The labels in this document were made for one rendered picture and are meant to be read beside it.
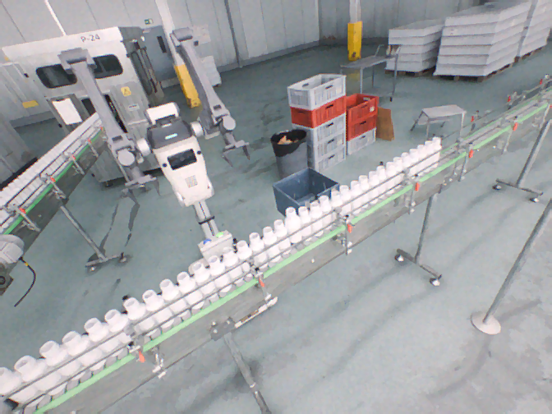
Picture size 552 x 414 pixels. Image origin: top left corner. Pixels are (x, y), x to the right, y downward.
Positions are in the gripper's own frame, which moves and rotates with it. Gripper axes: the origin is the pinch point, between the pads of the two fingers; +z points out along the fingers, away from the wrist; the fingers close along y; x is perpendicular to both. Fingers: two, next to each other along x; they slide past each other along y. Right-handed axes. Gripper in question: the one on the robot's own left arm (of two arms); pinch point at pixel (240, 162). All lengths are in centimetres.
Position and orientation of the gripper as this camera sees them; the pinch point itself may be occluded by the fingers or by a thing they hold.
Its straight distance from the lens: 134.0
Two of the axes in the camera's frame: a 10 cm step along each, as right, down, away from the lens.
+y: 8.3, -4.3, 3.5
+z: 4.0, 9.0, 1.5
